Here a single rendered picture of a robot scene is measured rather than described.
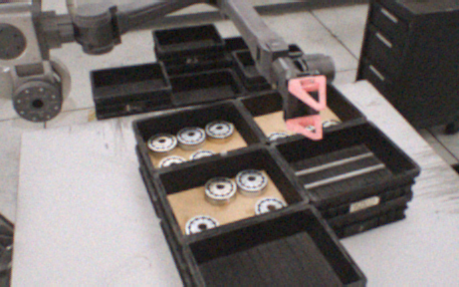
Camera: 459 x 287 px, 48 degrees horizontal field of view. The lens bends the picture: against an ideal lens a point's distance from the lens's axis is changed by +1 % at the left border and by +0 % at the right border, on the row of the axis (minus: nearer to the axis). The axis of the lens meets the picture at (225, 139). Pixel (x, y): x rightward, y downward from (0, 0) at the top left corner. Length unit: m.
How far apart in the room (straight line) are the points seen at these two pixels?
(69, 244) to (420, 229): 1.16
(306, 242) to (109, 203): 0.72
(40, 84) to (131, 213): 0.54
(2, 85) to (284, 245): 0.99
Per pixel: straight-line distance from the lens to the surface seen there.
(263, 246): 1.53
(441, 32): 3.02
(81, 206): 1.89
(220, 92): 3.01
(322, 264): 1.51
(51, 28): 1.27
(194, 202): 1.65
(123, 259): 1.69
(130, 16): 1.30
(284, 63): 1.04
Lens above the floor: 1.98
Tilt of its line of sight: 38 degrees down
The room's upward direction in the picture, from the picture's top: straight up
